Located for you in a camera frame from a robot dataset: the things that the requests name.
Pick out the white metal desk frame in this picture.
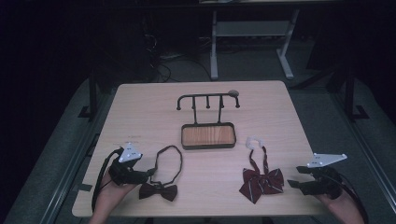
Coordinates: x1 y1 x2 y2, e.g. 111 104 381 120
199 0 340 81

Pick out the metal floor rail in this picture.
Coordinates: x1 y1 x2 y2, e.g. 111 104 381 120
38 91 110 224
330 91 396 206

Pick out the black metal stand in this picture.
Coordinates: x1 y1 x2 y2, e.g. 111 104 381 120
326 60 371 123
78 66 101 122

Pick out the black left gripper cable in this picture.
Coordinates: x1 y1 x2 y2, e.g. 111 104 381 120
91 147 125 213

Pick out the black hook rack wooden base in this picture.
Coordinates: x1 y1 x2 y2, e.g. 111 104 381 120
176 90 241 151

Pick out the bundle of floor cables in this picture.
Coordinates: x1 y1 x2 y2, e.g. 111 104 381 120
141 17 214 84

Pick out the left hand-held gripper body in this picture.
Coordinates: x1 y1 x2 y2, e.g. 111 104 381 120
107 142 151 187

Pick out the dark bow tie with strap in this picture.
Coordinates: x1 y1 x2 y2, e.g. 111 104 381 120
138 145 184 203

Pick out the grey tape piece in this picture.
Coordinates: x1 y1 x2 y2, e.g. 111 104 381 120
72 183 94 193

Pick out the red striped bow tie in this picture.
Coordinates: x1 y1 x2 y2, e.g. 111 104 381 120
238 135 286 205

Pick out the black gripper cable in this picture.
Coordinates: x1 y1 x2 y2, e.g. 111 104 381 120
91 147 125 213
321 166 371 224

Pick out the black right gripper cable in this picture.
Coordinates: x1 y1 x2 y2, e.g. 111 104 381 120
321 166 371 224

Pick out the person's right hand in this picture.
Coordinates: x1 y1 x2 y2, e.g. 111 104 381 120
313 189 360 220

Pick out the person's left hand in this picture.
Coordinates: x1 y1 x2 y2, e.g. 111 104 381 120
91 172 138 219

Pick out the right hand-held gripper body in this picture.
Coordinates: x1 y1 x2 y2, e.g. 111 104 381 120
305 152 348 201

